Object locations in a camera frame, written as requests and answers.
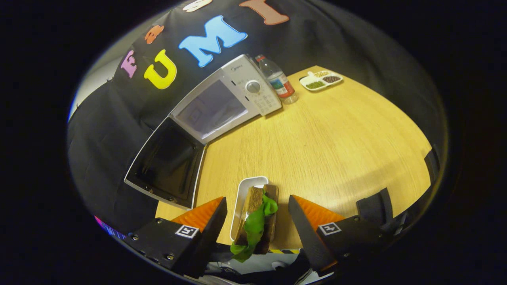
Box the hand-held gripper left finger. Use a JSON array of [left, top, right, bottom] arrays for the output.
[[124, 197, 228, 277]]

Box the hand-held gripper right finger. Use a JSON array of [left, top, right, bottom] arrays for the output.
[[288, 195, 396, 274]]

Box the sandwich with green lettuce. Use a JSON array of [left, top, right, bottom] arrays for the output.
[[231, 184, 279, 263]]

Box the white microwave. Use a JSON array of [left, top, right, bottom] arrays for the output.
[[124, 54, 282, 210]]

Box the white rectangular plate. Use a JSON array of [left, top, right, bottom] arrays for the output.
[[230, 176, 269, 242]]

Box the white divided dish with beans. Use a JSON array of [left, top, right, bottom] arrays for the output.
[[299, 70, 343, 92]]

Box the clear plastic bottle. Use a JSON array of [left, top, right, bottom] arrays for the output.
[[255, 54, 299, 105]]

